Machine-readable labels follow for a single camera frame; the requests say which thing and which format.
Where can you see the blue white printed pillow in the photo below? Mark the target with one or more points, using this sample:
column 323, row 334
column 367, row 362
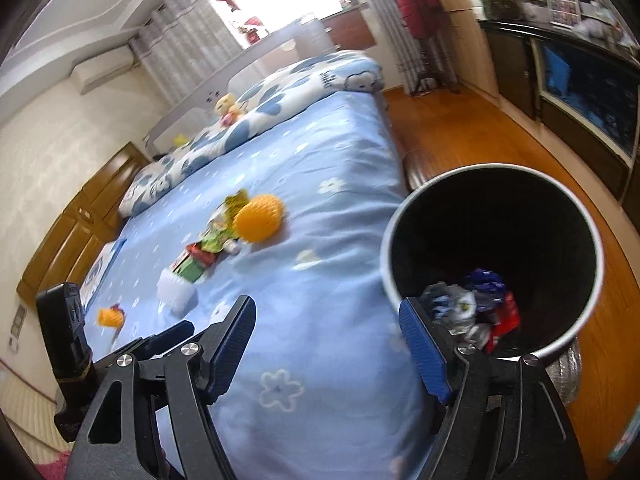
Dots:
column 145, row 190

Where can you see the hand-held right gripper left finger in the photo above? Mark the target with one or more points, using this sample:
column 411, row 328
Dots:
column 232, row 347

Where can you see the wooden dresser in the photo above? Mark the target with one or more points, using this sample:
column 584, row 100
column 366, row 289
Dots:
column 350, row 30

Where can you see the black round trash bin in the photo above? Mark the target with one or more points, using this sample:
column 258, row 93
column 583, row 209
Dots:
column 500, row 220

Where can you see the blue plastic wrapper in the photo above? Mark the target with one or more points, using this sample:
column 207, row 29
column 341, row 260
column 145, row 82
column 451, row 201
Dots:
column 482, row 285

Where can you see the white air conditioner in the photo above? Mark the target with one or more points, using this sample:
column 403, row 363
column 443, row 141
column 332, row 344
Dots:
column 100, row 70

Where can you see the blue white flat pillow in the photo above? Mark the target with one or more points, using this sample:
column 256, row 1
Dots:
column 102, row 272

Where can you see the white grey plastic wrapper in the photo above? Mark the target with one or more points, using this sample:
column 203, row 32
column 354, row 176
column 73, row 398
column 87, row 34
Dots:
column 450, row 305

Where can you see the white small box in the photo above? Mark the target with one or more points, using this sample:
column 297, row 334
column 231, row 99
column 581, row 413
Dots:
column 175, row 292

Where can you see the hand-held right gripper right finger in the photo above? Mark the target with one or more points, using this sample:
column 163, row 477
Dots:
column 422, row 355

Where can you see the large orange foam net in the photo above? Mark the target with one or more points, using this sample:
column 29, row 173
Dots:
column 260, row 220

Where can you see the pink small wrapper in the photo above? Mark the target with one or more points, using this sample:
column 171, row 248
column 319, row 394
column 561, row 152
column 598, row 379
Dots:
column 117, row 307

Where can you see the blue white printed quilt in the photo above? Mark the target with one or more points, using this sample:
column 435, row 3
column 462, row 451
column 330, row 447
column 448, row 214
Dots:
column 280, row 95

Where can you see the wooden headboard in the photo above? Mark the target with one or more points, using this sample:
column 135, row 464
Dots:
column 80, row 225

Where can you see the small orange foam net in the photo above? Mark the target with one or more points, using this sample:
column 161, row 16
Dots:
column 110, row 319

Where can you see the yellow plush toy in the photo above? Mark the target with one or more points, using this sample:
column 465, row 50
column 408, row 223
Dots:
column 229, row 107

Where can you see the green yellow snack wrapper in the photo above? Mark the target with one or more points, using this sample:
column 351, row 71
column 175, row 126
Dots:
column 236, row 202

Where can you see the black cabinet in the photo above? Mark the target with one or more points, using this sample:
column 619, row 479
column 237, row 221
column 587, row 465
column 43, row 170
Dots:
column 515, row 65

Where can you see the grey patterned curtain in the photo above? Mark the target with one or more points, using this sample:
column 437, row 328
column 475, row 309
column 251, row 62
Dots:
column 190, row 35

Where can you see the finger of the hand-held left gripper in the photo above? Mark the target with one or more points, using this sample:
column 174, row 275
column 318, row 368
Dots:
column 160, row 340

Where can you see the pink rug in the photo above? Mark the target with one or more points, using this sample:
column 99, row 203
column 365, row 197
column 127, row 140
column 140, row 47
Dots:
column 52, row 467

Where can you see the small yellow object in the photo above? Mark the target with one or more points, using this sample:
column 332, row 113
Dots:
column 179, row 140

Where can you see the bed with blue floral sheet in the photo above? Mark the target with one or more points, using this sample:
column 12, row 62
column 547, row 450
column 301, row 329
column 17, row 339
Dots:
column 325, row 260

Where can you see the red green snack package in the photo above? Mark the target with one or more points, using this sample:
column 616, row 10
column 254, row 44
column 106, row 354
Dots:
column 195, row 262

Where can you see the red plastic wrapper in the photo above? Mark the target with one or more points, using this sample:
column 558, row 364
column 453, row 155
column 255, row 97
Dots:
column 507, row 320

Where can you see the white bed rail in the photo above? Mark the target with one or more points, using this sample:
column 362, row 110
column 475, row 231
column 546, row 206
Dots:
column 270, row 57

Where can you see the dark coat rack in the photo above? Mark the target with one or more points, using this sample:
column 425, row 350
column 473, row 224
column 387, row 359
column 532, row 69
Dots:
column 435, row 65

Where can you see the white wall socket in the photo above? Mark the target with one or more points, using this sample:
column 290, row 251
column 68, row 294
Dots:
column 17, row 327

